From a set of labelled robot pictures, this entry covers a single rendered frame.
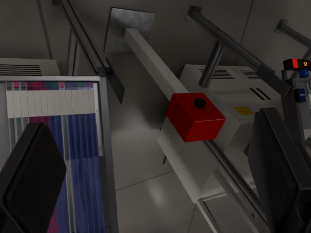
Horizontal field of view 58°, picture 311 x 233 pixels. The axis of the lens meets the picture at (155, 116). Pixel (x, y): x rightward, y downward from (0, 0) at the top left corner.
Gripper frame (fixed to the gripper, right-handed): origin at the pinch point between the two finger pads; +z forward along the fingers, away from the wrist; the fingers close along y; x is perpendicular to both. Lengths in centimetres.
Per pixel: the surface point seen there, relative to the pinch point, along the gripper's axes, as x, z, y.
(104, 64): -30, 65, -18
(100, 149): -42, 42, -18
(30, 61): -47, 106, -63
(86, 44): -27, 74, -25
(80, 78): -26, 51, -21
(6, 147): -33, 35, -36
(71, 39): -32, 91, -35
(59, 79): -24, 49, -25
